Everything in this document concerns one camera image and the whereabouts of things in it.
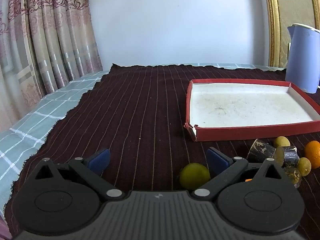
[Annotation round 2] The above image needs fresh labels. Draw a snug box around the blue electric kettle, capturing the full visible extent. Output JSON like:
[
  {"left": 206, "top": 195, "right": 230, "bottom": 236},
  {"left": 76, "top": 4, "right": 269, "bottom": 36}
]
[{"left": 285, "top": 23, "right": 320, "bottom": 94}]

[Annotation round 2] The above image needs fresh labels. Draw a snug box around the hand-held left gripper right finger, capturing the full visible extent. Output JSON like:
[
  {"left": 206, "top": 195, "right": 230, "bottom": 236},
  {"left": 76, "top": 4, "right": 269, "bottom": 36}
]
[{"left": 191, "top": 147, "right": 287, "bottom": 201}]

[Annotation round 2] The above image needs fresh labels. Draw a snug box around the dark maroon striped cloth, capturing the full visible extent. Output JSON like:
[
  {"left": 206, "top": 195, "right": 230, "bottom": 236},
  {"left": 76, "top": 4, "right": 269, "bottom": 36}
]
[{"left": 4, "top": 64, "right": 320, "bottom": 240}]

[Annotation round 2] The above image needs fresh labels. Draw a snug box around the red shallow cardboard box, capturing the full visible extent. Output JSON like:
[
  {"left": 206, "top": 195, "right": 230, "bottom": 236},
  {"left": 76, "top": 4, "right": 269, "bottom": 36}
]
[{"left": 184, "top": 79, "right": 320, "bottom": 142}]

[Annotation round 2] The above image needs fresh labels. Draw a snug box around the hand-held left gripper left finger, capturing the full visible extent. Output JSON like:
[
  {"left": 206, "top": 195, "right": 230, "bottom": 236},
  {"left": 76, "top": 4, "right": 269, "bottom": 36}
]
[{"left": 32, "top": 148, "right": 125, "bottom": 201}]

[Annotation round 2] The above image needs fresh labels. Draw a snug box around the gold framed wall panel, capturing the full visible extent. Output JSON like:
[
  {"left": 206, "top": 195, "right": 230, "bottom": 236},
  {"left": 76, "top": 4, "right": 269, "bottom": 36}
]
[{"left": 262, "top": 0, "right": 320, "bottom": 68}]

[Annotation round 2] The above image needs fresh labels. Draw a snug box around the small yellow round fruit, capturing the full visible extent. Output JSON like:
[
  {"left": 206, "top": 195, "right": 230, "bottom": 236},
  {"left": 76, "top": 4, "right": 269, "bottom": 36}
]
[
  {"left": 273, "top": 136, "right": 291, "bottom": 148},
  {"left": 297, "top": 157, "right": 312, "bottom": 177}
]

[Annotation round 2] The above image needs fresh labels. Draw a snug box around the green lime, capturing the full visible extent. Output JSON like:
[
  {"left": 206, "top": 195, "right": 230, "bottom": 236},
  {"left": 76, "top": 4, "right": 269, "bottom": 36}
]
[{"left": 179, "top": 163, "right": 211, "bottom": 190}]

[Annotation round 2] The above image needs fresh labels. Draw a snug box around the patterned pink beige curtain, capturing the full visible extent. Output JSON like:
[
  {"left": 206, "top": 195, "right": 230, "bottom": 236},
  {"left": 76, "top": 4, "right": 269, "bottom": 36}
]
[{"left": 0, "top": 0, "right": 103, "bottom": 132}]

